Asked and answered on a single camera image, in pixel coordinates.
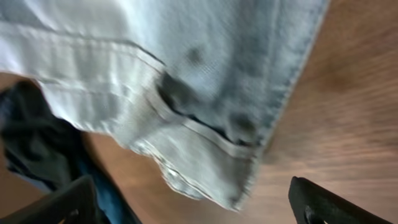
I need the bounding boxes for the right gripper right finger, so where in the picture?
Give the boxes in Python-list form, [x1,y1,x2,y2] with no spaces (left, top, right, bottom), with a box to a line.
[289,176,391,224]

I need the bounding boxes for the black garment on left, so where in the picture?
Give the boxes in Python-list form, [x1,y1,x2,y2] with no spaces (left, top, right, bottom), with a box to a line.
[1,81,81,191]

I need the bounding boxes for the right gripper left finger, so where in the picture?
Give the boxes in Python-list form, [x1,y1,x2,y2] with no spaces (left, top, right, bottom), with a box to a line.
[1,175,101,224]

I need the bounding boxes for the light blue denim shorts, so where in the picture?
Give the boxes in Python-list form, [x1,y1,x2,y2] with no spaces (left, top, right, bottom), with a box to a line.
[1,0,329,211]

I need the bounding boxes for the blue shirt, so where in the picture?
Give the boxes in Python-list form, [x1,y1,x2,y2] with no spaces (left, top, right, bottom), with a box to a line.
[76,156,142,224]

